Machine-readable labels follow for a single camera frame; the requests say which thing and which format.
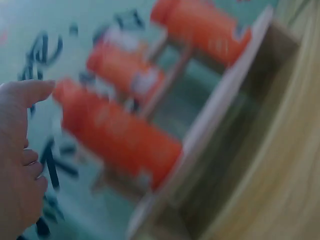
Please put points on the person's left hand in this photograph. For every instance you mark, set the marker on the person's left hand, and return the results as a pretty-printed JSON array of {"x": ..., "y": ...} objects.
[{"x": 17, "y": 175}]

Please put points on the person's left fingers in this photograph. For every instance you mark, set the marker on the person's left fingers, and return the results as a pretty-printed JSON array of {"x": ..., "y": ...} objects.
[{"x": 35, "y": 168}]

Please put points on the person's left thumb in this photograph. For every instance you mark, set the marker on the person's left thumb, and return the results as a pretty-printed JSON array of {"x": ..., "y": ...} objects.
[{"x": 35, "y": 90}]

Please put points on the small orange bottle, white label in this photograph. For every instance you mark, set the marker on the small orange bottle, white label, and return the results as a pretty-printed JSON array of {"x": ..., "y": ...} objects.
[{"x": 117, "y": 66}]

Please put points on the wooden shelf rack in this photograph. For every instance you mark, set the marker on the wooden shelf rack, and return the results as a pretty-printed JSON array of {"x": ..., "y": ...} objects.
[{"x": 212, "y": 110}]

